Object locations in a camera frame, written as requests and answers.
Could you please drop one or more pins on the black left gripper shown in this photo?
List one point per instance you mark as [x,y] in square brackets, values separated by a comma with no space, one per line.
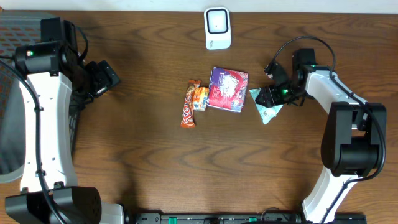
[101,78]

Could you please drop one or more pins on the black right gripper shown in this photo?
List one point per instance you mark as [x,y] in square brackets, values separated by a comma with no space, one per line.
[270,96]

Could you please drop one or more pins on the teal snack wrapper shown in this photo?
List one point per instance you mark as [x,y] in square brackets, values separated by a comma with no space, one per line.
[266,113]

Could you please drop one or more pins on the red purple noodle packet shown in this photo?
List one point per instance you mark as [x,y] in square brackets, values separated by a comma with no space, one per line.
[227,89]

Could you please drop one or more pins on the small orange snack pack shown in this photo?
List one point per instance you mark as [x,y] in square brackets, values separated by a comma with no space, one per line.
[200,98]

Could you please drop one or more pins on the orange chocolate bar wrapper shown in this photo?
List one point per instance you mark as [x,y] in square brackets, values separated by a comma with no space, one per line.
[187,115]

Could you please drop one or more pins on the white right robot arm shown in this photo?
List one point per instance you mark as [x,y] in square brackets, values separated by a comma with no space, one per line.
[353,147]

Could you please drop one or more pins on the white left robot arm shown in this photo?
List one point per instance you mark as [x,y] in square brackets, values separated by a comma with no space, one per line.
[61,204]

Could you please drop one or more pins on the dark grey plastic basket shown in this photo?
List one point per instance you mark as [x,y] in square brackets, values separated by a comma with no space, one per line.
[12,124]

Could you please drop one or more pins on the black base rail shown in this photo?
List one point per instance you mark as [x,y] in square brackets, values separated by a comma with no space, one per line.
[270,217]

